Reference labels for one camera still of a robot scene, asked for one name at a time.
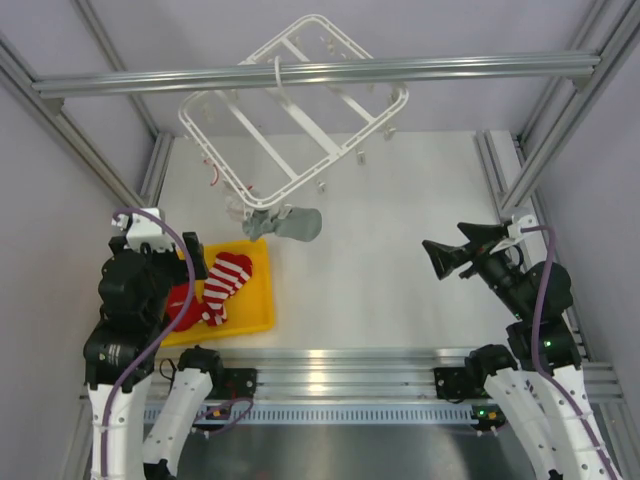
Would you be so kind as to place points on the white clip hanger rack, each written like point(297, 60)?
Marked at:
point(267, 143)

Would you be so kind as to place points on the perforated cable duct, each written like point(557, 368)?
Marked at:
point(342, 414)

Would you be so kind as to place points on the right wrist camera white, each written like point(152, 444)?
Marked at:
point(515, 232)

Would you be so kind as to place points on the yellow plastic tray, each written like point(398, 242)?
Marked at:
point(251, 311)

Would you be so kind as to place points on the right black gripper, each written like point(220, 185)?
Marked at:
point(446, 257)

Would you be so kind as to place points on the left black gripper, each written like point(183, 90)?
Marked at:
point(183, 272)

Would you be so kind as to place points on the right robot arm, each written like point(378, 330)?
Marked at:
point(537, 379)

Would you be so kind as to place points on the aluminium crossbar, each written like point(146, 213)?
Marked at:
point(363, 71)

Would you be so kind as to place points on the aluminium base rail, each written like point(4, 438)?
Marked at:
point(373, 375)

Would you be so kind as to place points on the red white striped sock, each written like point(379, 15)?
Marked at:
point(227, 276)

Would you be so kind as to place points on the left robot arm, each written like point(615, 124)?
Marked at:
point(120, 358)

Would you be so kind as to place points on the grey sock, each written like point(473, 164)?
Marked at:
point(300, 224)

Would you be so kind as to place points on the red patterned sock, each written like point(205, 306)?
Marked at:
point(178, 298)

